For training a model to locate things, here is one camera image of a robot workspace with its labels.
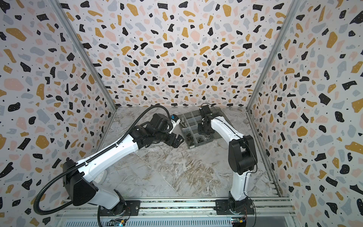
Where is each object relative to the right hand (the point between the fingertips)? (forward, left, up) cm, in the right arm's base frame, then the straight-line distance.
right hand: (200, 129), depth 93 cm
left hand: (-13, +12, +13) cm, 22 cm away
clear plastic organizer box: (+10, +8, -7) cm, 15 cm away
